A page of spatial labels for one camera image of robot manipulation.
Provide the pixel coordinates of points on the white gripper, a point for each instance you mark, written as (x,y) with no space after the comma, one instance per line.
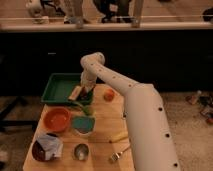
(88,81)

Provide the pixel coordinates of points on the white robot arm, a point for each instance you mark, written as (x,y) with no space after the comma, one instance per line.
(148,130)

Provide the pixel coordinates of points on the green plastic tray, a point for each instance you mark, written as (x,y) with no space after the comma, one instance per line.
(59,88)

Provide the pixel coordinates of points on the orange fruit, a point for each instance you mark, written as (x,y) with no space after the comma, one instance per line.
(108,95)

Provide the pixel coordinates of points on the teal plate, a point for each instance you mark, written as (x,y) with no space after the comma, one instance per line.
(83,124)

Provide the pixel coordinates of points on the orange bowl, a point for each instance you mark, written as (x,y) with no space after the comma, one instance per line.
(57,119)

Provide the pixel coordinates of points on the yellow banana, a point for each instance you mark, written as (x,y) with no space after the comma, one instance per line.
(118,137)

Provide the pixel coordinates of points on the small metal cup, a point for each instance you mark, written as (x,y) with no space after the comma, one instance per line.
(81,152)

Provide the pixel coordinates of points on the crumpled white cloth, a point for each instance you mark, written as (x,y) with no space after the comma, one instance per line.
(51,145)

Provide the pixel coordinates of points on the dark brown bowl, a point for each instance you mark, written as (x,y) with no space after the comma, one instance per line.
(38,152)

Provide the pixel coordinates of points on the white horizontal rail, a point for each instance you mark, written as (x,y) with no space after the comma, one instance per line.
(108,27)

